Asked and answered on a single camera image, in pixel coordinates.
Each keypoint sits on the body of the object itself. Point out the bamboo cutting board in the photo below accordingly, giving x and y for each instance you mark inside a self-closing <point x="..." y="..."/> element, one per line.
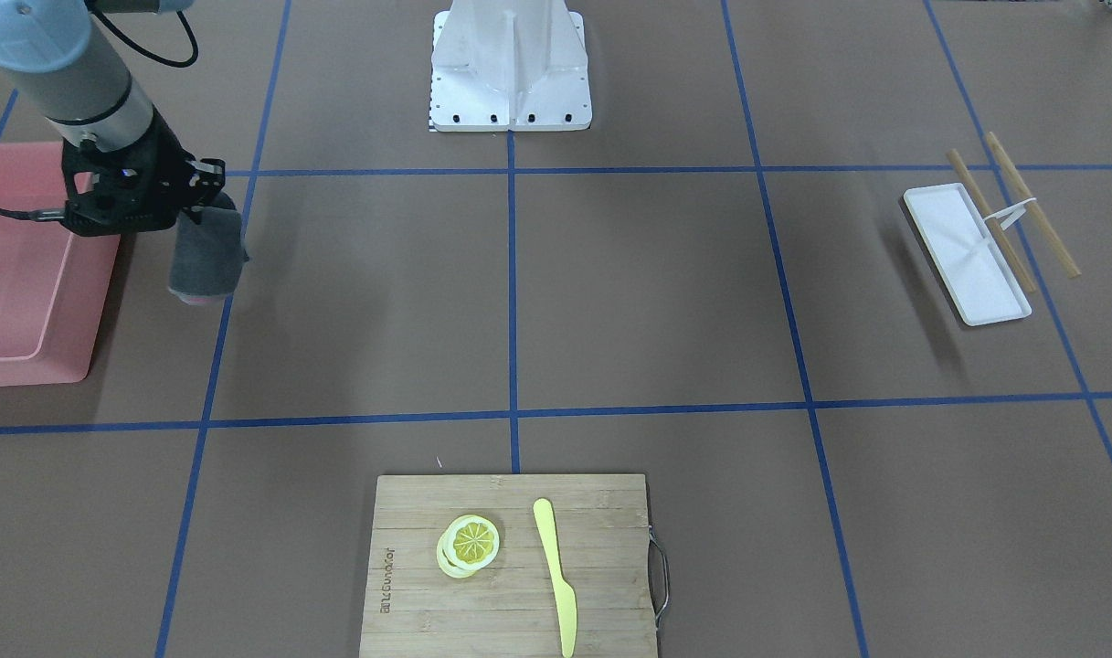
<point x="508" y="609"/>

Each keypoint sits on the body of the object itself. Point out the yellow lemon slice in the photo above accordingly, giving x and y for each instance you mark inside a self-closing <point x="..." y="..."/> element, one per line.
<point x="467" y="545"/>

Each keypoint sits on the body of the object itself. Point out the yellow plastic knife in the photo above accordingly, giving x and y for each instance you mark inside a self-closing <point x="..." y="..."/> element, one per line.
<point x="565" y="597"/>

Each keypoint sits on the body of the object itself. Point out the pink plastic bin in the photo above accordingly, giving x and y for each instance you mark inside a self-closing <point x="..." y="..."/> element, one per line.
<point x="53" y="284"/>

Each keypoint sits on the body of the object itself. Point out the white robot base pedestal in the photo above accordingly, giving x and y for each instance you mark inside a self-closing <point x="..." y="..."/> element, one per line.
<point x="509" y="66"/>

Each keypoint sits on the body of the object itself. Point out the white rack tray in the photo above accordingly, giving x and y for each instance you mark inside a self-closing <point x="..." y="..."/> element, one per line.
<point x="979" y="279"/>

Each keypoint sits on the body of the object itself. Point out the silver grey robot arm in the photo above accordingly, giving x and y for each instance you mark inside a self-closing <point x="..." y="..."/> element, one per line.
<point x="59" y="56"/>

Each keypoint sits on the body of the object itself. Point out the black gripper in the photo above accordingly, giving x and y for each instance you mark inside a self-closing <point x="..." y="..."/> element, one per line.
<point x="165" y="153"/>

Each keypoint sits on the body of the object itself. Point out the wooden rack rod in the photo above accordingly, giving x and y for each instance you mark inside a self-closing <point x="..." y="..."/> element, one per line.
<point x="1046" y="228"/>
<point x="997" y="233"/>

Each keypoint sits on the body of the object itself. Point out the grey pink cloth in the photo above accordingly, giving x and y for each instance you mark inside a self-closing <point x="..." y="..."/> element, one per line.
<point x="209" y="254"/>

